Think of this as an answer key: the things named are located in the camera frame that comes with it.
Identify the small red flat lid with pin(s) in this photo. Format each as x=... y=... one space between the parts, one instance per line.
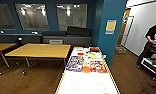
x=80 y=53

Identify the grey cabinet with white label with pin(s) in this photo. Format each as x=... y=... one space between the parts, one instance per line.
x=70 y=40

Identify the pale yellow item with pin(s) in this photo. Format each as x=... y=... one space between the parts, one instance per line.
x=91 y=55

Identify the black case on cabinet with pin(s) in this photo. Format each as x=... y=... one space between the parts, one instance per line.
x=79 y=31

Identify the blue purple board game box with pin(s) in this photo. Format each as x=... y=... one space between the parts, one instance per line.
x=75 y=63

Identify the red and black box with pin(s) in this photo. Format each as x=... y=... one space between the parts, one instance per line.
x=95 y=49

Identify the blue snack box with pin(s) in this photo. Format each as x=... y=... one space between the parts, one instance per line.
x=98 y=66

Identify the yellow game table white top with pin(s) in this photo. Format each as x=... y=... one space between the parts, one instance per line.
x=87 y=83

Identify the long yellow wooden table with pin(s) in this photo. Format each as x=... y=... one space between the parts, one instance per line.
x=40 y=50
x=2 y=47

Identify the cardboard box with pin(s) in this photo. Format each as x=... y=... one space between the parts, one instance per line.
x=120 y=49

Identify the brown wooden door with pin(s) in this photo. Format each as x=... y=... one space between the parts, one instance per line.
x=124 y=26

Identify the small black stand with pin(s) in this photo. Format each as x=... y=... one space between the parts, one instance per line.
x=19 y=41

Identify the low grey bench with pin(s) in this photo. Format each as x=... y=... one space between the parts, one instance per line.
x=10 y=38

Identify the person in dark jacket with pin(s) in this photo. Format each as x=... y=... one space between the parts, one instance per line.
x=154 y=38

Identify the window in blue wall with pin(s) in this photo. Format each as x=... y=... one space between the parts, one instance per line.
x=1 y=15
x=32 y=16
x=71 y=16

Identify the small pale wall panel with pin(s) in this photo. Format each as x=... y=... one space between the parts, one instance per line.
x=110 y=27

